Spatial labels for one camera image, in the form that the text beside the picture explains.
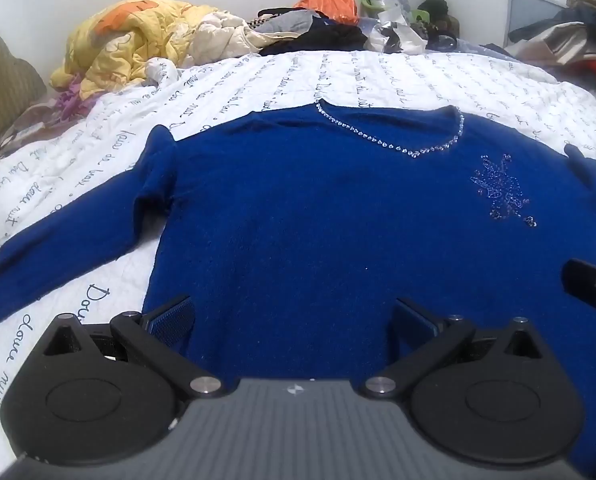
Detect yellow and orange blanket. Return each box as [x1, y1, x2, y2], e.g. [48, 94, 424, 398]
[50, 0, 223, 93]

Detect pile of mixed clothes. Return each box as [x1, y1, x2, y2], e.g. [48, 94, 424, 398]
[508, 0, 596, 92]

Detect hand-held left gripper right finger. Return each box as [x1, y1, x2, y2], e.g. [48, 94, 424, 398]
[360, 298, 550, 402]

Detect cream quilted blanket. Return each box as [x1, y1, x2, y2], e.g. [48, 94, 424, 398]
[145, 10, 279, 86]

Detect black clothes heap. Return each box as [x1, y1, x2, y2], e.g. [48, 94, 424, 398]
[258, 21, 369, 57]

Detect purple cloth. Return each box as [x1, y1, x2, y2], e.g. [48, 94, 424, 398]
[52, 77, 98, 118]

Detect grey flat board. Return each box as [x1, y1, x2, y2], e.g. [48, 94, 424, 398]
[503, 0, 571, 48]

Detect dark plush toy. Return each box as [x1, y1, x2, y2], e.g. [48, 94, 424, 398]
[417, 0, 460, 37]

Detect white script-print quilt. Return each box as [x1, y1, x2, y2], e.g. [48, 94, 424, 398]
[0, 49, 596, 480]

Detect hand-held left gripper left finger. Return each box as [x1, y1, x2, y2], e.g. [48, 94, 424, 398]
[42, 296, 223, 402]

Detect blue beaded sweater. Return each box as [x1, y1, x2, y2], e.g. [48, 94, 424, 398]
[0, 100, 596, 383]

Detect clear plastic packaging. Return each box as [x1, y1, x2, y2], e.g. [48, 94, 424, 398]
[367, 9, 431, 55]

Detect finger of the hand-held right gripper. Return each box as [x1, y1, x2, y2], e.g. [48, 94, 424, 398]
[562, 258, 596, 322]

